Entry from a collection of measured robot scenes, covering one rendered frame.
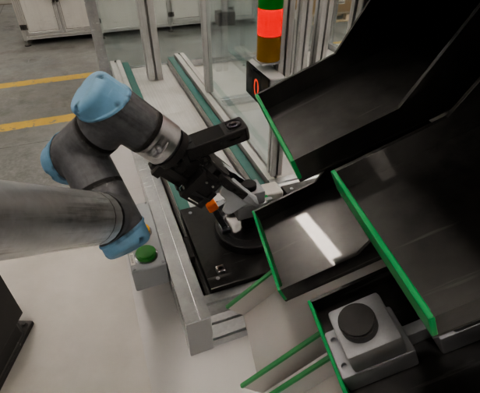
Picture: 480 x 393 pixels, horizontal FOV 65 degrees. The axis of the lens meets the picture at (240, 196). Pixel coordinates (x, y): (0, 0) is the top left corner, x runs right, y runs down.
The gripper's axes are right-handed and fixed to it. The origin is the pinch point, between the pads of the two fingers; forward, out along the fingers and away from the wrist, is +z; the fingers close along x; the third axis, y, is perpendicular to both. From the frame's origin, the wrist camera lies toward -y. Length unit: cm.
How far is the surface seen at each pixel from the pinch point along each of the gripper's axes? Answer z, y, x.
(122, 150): 2, 30, -62
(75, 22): 38, 84, -519
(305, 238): -12.9, -6.1, 27.0
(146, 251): -7.1, 23.1, -1.4
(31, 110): 21, 137, -312
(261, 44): -10.4, -21.6, -17.9
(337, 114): -24.5, -17.6, 27.9
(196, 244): -0.2, 15.7, 0.1
